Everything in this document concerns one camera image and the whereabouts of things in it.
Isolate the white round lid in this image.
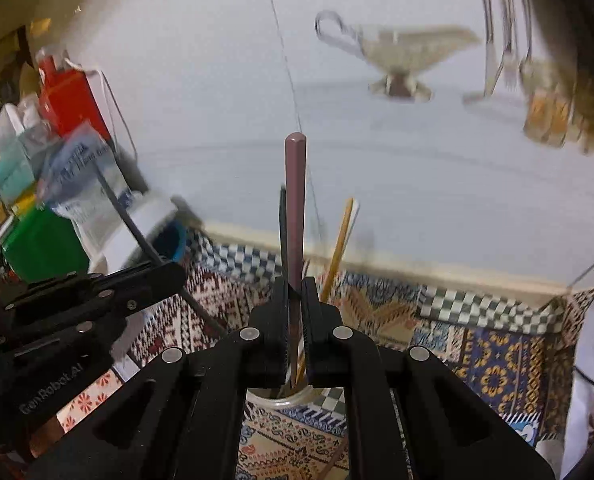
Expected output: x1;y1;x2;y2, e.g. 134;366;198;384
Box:
89;192;178;273

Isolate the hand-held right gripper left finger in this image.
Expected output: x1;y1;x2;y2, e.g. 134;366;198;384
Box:
27;276;290;480

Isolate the blue bowl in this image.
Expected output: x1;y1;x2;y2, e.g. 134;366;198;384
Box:
154;220;188;263

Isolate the white ceramic cup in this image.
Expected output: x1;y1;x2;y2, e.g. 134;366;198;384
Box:
244;385;328;413

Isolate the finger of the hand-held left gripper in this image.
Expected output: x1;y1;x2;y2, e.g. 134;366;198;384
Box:
1;260;188;313
0;305;128;361

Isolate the mauve chopstick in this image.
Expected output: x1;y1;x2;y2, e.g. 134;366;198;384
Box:
284;131;309;391

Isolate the green box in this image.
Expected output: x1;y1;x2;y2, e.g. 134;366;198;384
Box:
0;205;90;283

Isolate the yellow chopstick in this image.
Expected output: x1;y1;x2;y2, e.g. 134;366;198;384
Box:
297;198;355;386

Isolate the red box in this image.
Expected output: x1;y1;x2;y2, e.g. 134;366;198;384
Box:
38;55;114;143

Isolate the dark grey chopstick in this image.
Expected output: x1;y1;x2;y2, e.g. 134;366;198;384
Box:
93;162;228;336

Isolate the teal tissue box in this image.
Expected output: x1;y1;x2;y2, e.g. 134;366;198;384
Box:
0;102;62;206

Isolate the black power cable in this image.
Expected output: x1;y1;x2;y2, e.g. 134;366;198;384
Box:
567;245;594;411

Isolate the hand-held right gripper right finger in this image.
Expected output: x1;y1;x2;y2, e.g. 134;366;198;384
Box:
301;276;555;480

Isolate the patterned patchwork table cloth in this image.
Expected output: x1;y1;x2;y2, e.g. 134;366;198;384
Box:
57;230;594;480

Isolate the clear printed plastic bag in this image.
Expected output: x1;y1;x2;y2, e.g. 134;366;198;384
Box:
37;122;138;256

